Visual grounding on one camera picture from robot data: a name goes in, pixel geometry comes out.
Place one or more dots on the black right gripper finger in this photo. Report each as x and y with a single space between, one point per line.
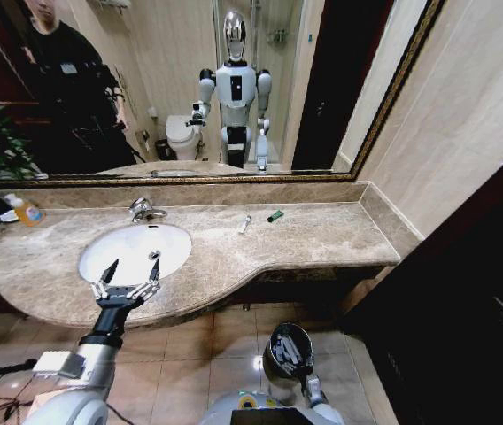
292 347
281 356

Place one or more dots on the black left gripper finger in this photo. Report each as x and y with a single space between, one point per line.
107 279
154 276

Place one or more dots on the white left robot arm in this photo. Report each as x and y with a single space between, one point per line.
83 385

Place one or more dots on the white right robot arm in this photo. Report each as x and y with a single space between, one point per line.
320 396

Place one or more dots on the chrome sink drain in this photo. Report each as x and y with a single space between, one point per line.
155 255

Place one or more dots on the white oval sink basin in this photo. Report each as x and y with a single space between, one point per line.
132 248

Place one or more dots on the small black waste bin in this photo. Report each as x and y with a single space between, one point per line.
164 149

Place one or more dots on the chrome faucet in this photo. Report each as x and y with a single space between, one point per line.
141 209

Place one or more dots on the orange soap bottle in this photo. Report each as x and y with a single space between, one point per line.
29 212

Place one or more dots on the small green tube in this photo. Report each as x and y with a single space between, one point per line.
276 215

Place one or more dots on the dark wooden door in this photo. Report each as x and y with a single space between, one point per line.
455 288

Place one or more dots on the gold framed wall mirror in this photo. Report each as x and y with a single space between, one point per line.
278 88

